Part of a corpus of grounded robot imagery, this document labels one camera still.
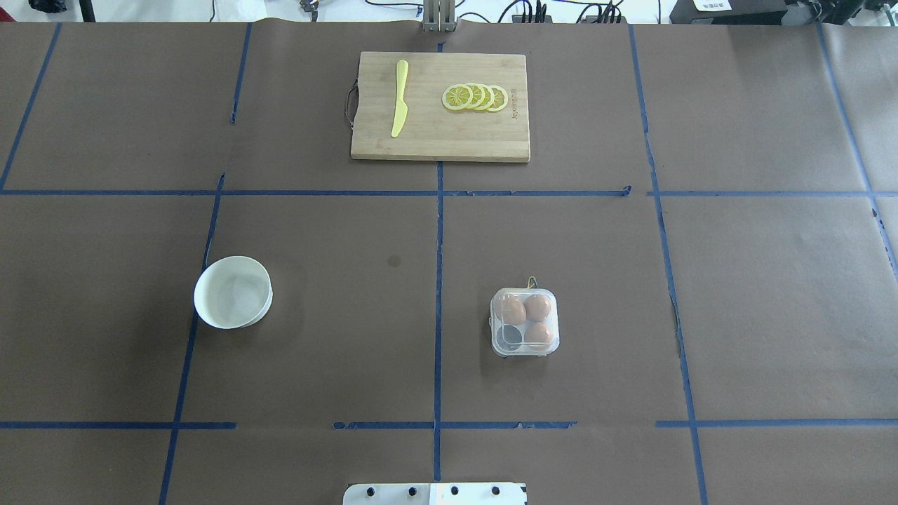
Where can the brown egg front slot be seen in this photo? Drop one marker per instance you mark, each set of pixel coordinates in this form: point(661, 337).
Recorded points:
point(539, 336)

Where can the brown egg rear slot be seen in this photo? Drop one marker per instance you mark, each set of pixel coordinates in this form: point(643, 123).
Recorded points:
point(538, 307)

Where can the aluminium frame post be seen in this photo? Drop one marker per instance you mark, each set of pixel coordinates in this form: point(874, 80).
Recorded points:
point(439, 16)

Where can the brown egg slot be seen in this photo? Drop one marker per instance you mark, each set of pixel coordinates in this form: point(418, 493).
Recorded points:
point(539, 336)
point(538, 307)

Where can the bamboo cutting board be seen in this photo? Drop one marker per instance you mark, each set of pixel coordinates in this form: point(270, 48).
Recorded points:
point(432, 133)

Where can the clear plastic egg box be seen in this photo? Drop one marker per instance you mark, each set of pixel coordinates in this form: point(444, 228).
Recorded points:
point(508, 340)

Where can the white round bowl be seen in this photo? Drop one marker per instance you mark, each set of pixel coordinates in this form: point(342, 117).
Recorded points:
point(233, 292)

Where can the yellow plastic knife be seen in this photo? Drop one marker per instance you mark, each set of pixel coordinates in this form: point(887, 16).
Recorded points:
point(400, 107)

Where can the brown egg from bowl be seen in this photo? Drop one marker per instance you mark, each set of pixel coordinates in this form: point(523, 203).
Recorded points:
point(510, 310)

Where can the black box on table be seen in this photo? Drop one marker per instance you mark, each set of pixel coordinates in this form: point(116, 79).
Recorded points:
point(728, 12)

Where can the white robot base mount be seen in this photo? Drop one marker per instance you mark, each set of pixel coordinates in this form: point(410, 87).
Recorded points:
point(437, 493)

